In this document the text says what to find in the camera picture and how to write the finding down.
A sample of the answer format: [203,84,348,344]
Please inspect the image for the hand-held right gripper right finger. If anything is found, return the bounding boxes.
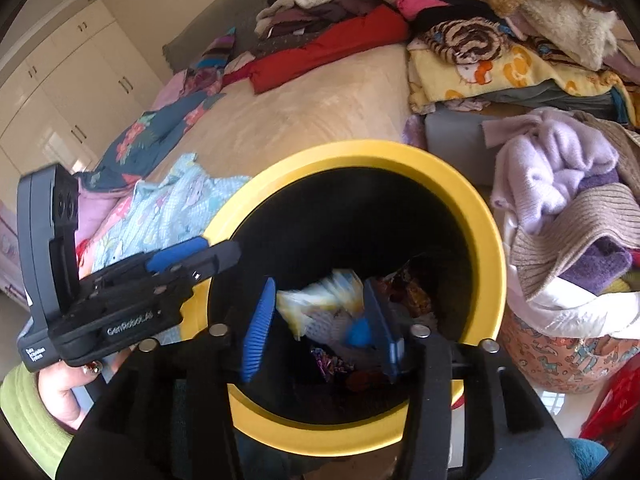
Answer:
[362,277,571,480]

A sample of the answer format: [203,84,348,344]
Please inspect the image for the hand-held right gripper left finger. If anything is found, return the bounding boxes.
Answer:
[55,276,278,480]

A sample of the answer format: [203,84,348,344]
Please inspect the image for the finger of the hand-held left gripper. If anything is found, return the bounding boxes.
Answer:
[187,240,242,283]
[142,237,210,271]

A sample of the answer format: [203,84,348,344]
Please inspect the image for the blue round item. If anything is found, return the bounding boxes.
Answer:
[347,317,373,348]

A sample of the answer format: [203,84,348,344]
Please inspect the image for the purple candy wrapper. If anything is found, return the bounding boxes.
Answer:
[309,346,353,378]

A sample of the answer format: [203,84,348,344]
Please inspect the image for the yellow-rimmed black trash bin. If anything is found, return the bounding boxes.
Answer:
[192,140,508,461]

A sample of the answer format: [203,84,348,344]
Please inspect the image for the person's left hand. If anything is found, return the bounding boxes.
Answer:
[37,345,136,431]

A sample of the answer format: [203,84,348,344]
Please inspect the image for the light blue printed sheet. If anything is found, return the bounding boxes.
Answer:
[92,154,251,273]

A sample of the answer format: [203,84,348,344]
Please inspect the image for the blue floral quilt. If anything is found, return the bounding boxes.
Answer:
[75,91,226,241]

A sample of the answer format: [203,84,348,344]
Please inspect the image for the pink printed door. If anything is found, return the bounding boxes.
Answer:
[0,200,26,306]

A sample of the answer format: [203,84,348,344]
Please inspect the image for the beige bed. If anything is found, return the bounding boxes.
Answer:
[145,42,416,196]

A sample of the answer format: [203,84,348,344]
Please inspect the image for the light pink pillow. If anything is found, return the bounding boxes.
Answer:
[152,71,193,111]

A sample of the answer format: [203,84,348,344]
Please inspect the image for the printed laundry basket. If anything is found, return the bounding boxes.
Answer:
[500,310,640,396]

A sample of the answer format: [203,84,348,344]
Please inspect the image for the white cloth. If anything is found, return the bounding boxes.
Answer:
[500,205,640,341]

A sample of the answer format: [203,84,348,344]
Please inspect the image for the crimson cloth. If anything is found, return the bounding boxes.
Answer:
[220,67,256,88]

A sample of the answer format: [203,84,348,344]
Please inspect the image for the cream wardrobe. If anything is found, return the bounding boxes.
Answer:
[0,0,166,176]

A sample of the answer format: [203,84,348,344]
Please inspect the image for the striped pillow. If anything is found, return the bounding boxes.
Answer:
[187,27,238,96]

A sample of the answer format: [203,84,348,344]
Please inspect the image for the grey bed headboard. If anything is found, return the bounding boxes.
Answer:
[162,10,281,73]

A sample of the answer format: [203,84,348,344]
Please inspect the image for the purple cloth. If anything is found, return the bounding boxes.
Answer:
[562,167,633,296]

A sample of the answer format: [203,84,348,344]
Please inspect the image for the red folded cloth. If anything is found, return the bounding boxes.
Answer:
[248,5,412,95]

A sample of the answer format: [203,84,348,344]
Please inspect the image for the large red plastic bag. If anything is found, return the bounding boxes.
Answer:
[580,365,640,441]

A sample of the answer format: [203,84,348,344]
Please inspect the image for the lavender and beige sweaters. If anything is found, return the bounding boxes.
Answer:
[510,110,640,301]

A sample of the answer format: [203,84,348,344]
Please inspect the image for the brown folded clothes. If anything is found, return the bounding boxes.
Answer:
[255,0,386,41]

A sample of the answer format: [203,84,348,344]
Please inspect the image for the yellow printed blanket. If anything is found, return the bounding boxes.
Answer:
[407,42,626,113]

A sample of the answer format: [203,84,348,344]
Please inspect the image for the brown striped knit garment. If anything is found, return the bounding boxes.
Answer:
[417,17,511,66]

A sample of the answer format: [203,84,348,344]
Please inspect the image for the cream fleece garment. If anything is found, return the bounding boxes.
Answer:
[520,0,621,71]

